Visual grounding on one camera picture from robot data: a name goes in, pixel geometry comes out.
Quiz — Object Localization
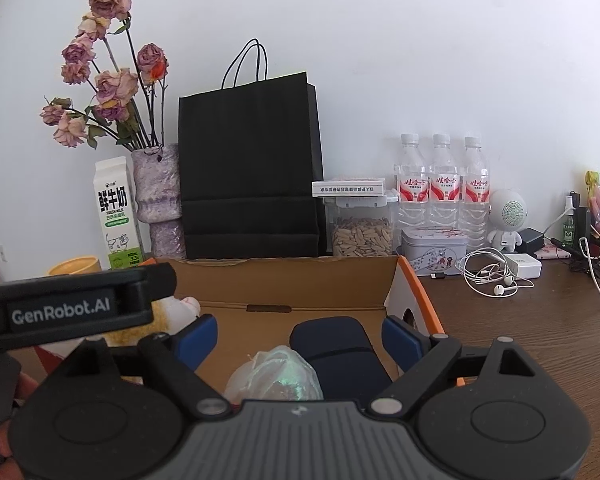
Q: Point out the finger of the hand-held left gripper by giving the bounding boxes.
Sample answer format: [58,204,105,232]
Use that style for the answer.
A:
[0,262,178,307]

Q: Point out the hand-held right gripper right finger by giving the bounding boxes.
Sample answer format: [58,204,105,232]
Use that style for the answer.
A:
[365,316,538,417]

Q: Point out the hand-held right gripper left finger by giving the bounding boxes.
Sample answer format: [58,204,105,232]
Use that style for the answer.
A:
[62,314,231,417]

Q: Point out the yellow plush toy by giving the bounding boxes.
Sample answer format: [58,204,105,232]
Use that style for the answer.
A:
[97,296,202,348]

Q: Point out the navy zip pouch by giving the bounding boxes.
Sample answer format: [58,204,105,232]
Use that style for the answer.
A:
[290,316,393,402]

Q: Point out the clear plastic bag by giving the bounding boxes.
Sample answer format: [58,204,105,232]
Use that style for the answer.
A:
[224,345,325,405]

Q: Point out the red cardboard box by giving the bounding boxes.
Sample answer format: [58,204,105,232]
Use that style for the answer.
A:
[7,255,466,403]

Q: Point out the person's left hand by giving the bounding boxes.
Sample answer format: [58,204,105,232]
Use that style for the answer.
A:
[0,371,43,480]

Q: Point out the yellow mug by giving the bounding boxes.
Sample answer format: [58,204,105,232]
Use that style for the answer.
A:
[47,256,101,277]

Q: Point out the white milk carton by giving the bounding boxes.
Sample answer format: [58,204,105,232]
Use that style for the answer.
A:
[94,156,145,271]

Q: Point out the white tin box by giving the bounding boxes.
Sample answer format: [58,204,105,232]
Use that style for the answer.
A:
[401,227,468,276]

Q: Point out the purple stone vase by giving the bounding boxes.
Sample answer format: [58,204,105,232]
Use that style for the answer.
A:
[131,143,187,260]

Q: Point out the white earphones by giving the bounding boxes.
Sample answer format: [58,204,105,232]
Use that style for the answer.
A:
[457,247,536,297]

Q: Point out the clear seed container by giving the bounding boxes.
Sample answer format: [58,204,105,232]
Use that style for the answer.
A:
[323,192,400,257]

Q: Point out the white power adapter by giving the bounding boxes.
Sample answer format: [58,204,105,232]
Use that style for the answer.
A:
[504,254,542,278]

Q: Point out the black paper bag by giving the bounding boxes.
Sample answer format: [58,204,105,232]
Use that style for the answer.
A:
[178,38,326,261]

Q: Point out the clear water bottle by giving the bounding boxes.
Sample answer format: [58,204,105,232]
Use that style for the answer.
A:
[459,136,491,256]
[394,133,430,241]
[427,133,463,233]

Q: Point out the flat white box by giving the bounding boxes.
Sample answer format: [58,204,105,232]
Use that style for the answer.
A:
[311,177,387,198]

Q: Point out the black power adapter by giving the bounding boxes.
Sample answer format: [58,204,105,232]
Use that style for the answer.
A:
[519,227,545,256]

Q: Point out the white robot speaker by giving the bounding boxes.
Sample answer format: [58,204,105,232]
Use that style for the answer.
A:
[485,189,529,252]

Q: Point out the pink pen case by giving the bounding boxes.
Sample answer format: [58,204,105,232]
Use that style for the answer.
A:
[540,242,581,261]

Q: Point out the small green spray bottle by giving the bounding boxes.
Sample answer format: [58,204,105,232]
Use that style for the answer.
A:
[562,195,578,248]

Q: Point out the dried pink roses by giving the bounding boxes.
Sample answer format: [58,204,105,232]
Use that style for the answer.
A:
[40,0,170,152]

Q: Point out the black stand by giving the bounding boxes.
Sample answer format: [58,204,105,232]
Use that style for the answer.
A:
[569,191,594,261]

